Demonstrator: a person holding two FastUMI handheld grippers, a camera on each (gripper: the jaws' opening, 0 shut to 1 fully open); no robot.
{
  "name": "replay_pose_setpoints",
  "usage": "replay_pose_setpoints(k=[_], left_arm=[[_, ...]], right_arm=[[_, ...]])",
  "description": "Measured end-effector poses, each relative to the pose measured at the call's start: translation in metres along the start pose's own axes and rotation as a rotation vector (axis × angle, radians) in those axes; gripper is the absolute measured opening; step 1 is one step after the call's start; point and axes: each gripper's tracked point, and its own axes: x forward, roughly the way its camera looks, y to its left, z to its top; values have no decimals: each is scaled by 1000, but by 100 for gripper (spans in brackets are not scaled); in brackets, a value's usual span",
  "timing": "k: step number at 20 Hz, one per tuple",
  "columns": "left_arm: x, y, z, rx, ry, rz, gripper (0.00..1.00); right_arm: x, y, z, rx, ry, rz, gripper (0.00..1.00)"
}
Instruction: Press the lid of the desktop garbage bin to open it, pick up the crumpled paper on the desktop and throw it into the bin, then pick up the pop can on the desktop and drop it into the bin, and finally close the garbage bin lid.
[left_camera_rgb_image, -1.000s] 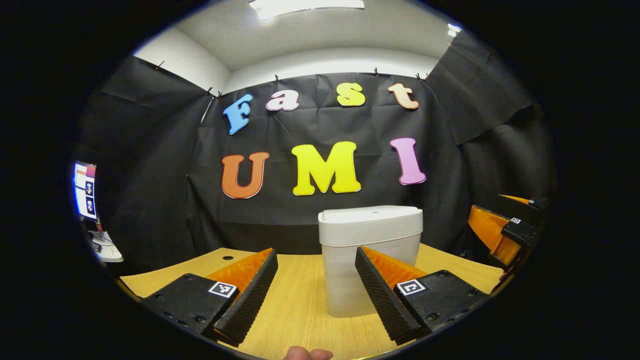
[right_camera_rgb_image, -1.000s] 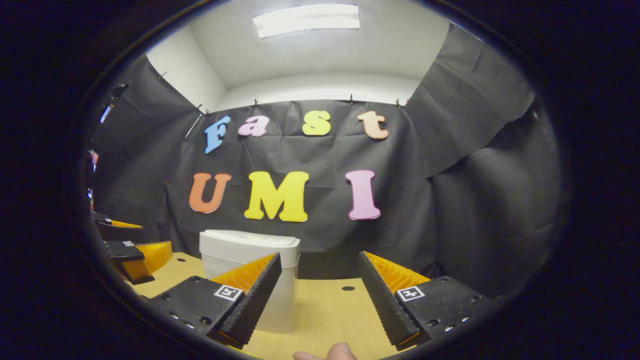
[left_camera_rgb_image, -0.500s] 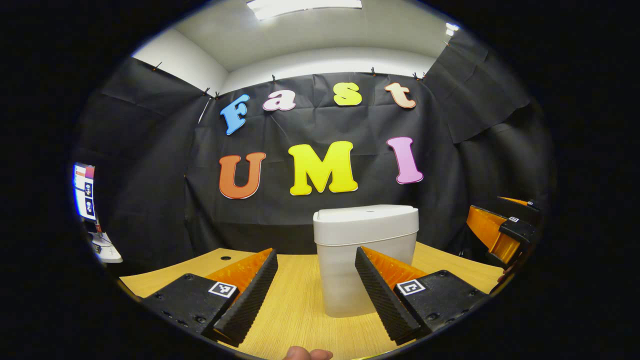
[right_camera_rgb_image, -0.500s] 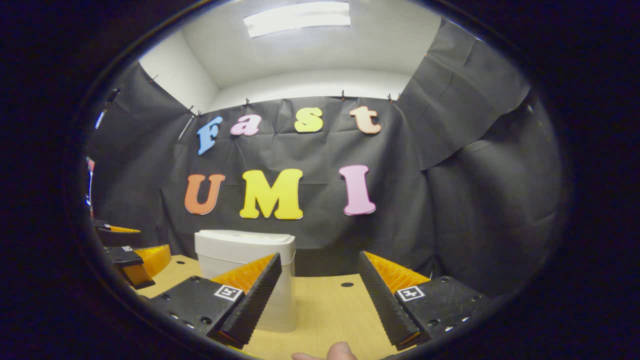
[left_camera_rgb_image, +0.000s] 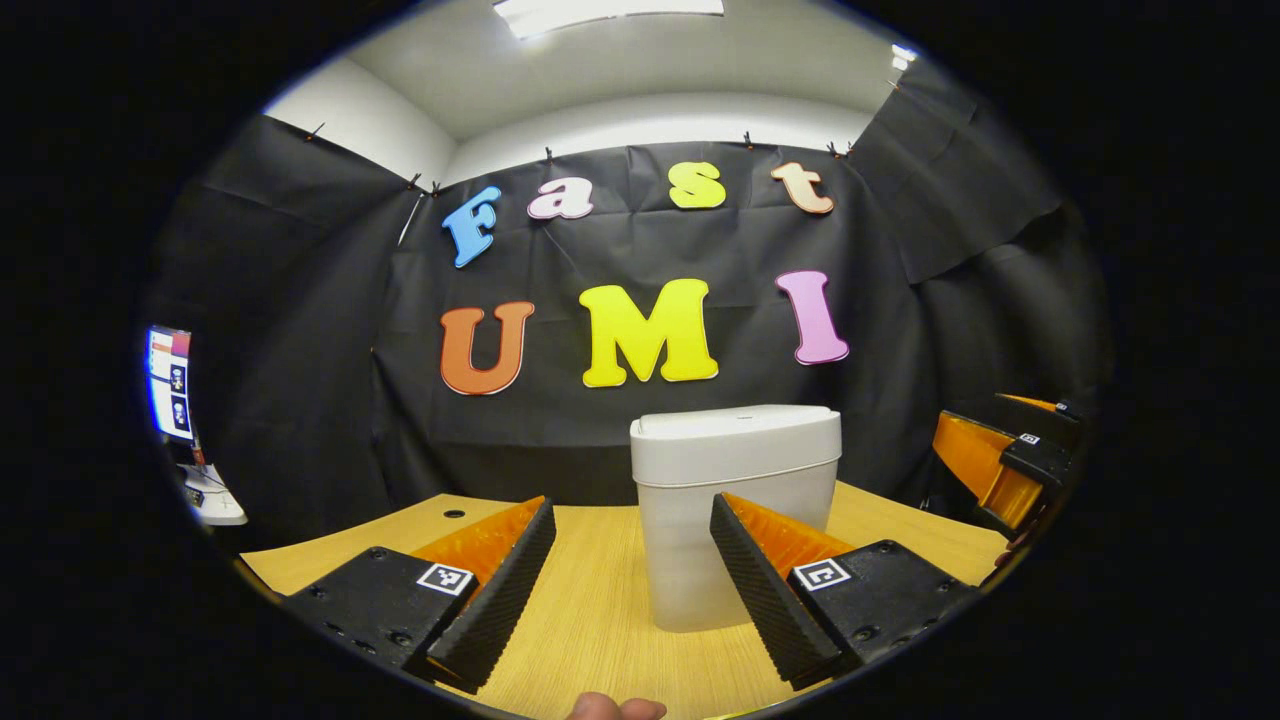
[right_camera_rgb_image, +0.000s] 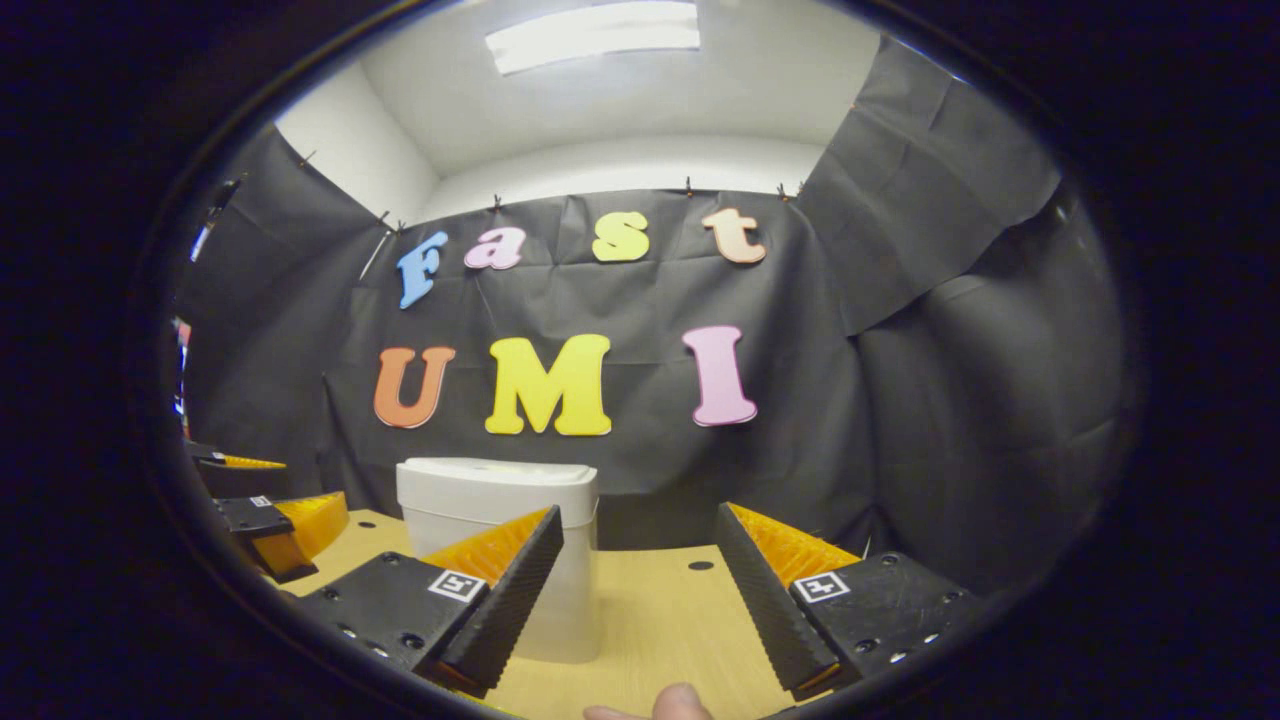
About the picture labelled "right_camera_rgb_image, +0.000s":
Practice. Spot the black backdrop cloth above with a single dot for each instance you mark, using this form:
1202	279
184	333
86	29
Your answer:
900	450

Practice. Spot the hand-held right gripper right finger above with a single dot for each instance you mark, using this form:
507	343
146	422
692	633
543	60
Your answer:
765	600

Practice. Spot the wooden desktop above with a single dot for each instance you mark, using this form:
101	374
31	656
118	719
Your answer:
660	610

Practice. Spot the ceiling light panel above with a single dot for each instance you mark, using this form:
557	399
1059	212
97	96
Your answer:
590	35

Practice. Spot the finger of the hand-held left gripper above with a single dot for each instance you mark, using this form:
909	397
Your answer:
210	455
255	520

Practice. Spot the white desktop garbage bin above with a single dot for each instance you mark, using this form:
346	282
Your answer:
470	490

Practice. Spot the white thin rod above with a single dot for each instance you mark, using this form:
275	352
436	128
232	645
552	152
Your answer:
375	254

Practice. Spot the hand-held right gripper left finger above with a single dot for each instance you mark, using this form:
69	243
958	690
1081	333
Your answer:
515	600

